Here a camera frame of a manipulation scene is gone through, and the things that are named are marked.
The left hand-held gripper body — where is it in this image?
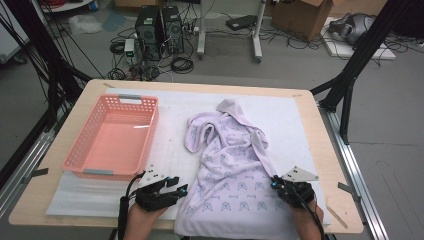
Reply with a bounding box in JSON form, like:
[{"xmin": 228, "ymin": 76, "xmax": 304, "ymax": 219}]
[{"xmin": 134, "ymin": 164, "xmax": 178, "ymax": 213}]

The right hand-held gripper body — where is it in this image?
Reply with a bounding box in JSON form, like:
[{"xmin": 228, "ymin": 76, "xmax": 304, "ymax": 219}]
[{"xmin": 281, "ymin": 165, "xmax": 320, "ymax": 210}]

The lavender printed towel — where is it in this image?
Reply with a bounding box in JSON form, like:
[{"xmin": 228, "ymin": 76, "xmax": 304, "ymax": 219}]
[{"xmin": 173, "ymin": 98, "xmax": 301, "ymax": 240}]

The pink plastic basket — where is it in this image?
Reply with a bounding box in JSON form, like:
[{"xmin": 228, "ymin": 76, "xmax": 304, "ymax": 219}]
[{"xmin": 61, "ymin": 93, "xmax": 160, "ymax": 183}]

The person's right hand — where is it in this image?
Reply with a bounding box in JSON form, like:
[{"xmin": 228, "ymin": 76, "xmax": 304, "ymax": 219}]
[{"xmin": 292, "ymin": 199, "xmax": 325, "ymax": 240}]

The white power supply box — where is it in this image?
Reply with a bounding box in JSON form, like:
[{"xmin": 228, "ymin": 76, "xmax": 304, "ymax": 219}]
[{"xmin": 123, "ymin": 38, "xmax": 136, "ymax": 65}]

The white floor board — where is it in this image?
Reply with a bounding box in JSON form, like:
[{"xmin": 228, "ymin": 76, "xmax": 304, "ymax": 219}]
[{"xmin": 320, "ymin": 16, "xmax": 398, "ymax": 62}]

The black computer tower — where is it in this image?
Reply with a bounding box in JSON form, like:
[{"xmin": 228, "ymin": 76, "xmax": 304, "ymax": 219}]
[
  {"xmin": 134, "ymin": 4, "xmax": 164, "ymax": 63},
  {"xmin": 161, "ymin": 5, "xmax": 185, "ymax": 55}
]

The white metal stand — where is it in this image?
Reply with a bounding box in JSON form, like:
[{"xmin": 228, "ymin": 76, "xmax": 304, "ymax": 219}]
[{"xmin": 195, "ymin": 0, "xmax": 268, "ymax": 64}]

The open cardboard box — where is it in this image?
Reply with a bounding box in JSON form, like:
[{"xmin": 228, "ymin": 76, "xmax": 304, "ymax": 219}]
[{"xmin": 270, "ymin": 0, "xmax": 334, "ymax": 43}]

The black flat box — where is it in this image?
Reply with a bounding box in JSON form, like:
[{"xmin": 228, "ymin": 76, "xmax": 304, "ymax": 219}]
[{"xmin": 225, "ymin": 14, "xmax": 258, "ymax": 32}]

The teal floor sheet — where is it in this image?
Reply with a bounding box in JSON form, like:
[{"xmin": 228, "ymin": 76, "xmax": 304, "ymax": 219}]
[{"xmin": 101, "ymin": 10, "xmax": 128, "ymax": 33}]

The grey headset device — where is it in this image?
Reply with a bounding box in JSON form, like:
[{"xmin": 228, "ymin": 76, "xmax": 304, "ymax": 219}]
[{"xmin": 328, "ymin": 12, "xmax": 377, "ymax": 46}]

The clear plastic bag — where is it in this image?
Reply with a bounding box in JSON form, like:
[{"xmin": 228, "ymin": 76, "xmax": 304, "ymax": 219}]
[{"xmin": 68, "ymin": 13, "xmax": 104, "ymax": 36}]

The brown cardboard box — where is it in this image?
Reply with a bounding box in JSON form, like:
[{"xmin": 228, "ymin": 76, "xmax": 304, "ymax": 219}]
[
  {"xmin": 329, "ymin": 0, "xmax": 389, "ymax": 17},
  {"xmin": 114, "ymin": 0, "xmax": 160, "ymax": 9}
]

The white round table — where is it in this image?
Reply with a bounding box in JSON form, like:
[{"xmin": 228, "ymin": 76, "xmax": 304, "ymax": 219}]
[{"xmin": 39, "ymin": 0, "xmax": 95, "ymax": 14}]

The white cabinet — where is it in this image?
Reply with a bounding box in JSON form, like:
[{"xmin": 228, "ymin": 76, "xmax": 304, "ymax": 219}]
[{"xmin": 0, "ymin": 3, "xmax": 31, "ymax": 65}]

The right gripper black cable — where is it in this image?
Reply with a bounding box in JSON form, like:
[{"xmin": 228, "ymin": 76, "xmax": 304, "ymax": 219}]
[{"xmin": 293, "ymin": 186, "xmax": 326, "ymax": 240}]

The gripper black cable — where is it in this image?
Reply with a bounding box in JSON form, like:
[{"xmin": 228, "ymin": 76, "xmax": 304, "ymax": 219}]
[
  {"xmin": 293, "ymin": 186, "xmax": 326, "ymax": 240},
  {"xmin": 117, "ymin": 170, "xmax": 147, "ymax": 240}
]

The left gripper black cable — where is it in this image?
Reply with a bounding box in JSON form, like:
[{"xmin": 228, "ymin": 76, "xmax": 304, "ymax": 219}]
[{"xmin": 117, "ymin": 170, "xmax": 147, "ymax": 240}]

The grey metal bracket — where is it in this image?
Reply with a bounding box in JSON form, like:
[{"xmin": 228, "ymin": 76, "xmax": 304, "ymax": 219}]
[
  {"xmin": 21, "ymin": 167, "xmax": 50, "ymax": 185},
  {"xmin": 337, "ymin": 181, "xmax": 363, "ymax": 203}
]

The aluminium rail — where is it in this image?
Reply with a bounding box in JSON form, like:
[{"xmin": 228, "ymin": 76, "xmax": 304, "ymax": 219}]
[
  {"xmin": 318, "ymin": 103, "xmax": 390, "ymax": 240},
  {"xmin": 0, "ymin": 109, "xmax": 68, "ymax": 218}
]

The coil of black cable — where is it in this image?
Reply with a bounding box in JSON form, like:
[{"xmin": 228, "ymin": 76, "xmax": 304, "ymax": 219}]
[
  {"xmin": 107, "ymin": 67, "xmax": 128, "ymax": 82},
  {"xmin": 170, "ymin": 56, "xmax": 195, "ymax": 75},
  {"xmin": 109, "ymin": 40, "xmax": 126, "ymax": 56}
]

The black metal frame strut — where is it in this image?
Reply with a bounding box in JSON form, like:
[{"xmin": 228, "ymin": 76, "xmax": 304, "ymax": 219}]
[
  {"xmin": 0, "ymin": 0, "xmax": 94, "ymax": 133},
  {"xmin": 309, "ymin": 0, "xmax": 414, "ymax": 146}
]

